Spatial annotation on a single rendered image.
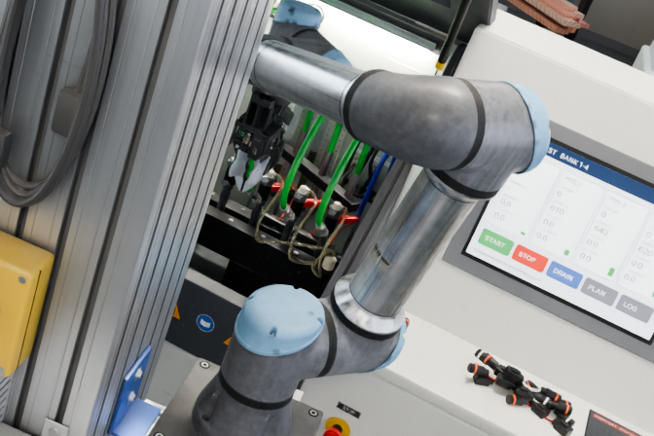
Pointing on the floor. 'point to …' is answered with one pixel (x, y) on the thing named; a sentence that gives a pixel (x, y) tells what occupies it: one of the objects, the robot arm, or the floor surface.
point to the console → (533, 343)
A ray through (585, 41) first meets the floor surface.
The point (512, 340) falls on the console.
